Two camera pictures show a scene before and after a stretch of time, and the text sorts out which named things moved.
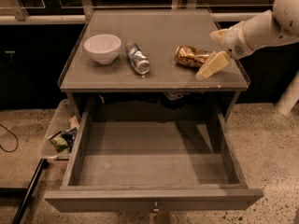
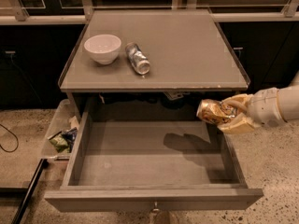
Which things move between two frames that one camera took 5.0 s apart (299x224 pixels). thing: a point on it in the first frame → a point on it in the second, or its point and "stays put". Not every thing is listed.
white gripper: [234, 43] → [263, 106]
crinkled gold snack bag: [190, 56] → [213, 111]
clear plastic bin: [62, 132] stays put
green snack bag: [64, 140] stays put
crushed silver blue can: [137, 59] stays put
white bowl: [103, 49] stays put
